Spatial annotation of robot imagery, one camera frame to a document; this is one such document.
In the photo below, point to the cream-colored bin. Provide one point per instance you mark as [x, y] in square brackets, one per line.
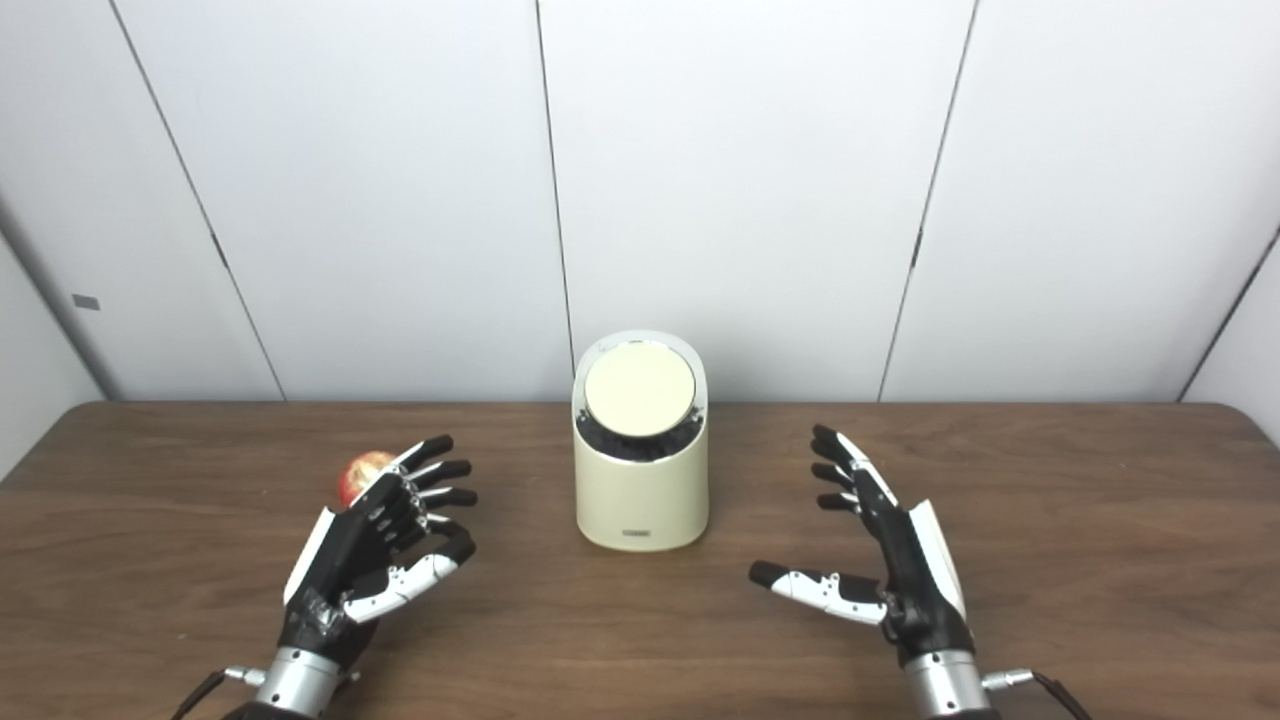
[640, 500]

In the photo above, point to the white and black right hand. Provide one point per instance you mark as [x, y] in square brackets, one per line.
[915, 580]

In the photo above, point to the cream round bin lid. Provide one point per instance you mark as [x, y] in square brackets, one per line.
[640, 388]

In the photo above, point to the red apple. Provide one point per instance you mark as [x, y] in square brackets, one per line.
[358, 476]

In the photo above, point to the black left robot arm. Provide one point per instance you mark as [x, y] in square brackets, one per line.
[300, 685]

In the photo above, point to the white and black left hand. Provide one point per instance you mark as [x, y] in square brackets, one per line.
[345, 560]

